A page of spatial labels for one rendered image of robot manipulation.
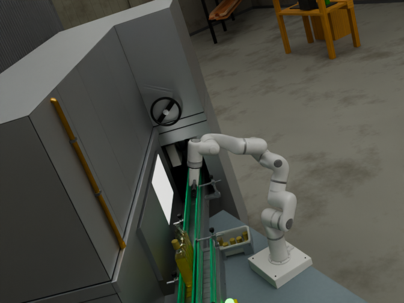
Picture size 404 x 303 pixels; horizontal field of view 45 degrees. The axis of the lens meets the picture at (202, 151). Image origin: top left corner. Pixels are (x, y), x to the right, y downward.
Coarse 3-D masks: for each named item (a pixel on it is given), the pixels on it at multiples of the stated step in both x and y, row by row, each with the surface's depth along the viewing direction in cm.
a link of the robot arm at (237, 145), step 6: (204, 138) 239; (210, 138) 238; (216, 138) 245; (222, 138) 245; (228, 138) 244; (234, 138) 241; (240, 138) 241; (222, 144) 246; (228, 144) 244; (234, 144) 241; (240, 144) 239; (228, 150) 246; (234, 150) 241; (240, 150) 239
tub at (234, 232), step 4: (232, 228) 297; (236, 228) 296; (240, 228) 296; (244, 228) 296; (248, 228) 292; (220, 232) 297; (224, 232) 297; (228, 232) 297; (232, 232) 297; (236, 232) 297; (240, 232) 296; (248, 232) 288; (220, 236) 298; (224, 236) 298; (228, 236) 298; (232, 236) 298; (236, 236) 298; (240, 236) 297; (248, 236) 284; (224, 240) 299; (228, 240) 299; (236, 240) 297; (244, 240) 294; (248, 240) 281; (228, 244) 296; (236, 244) 281; (240, 244) 281; (220, 248) 283; (224, 248) 282
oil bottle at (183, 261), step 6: (180, 252) 247; (180, 258) 247; (186, 258) 249; (180, 264) 248; (186, 264) 248; (180, 270) 250; (186, 270) 250; (192, 270) 255; (186, 276) 252; (186, 282) 253
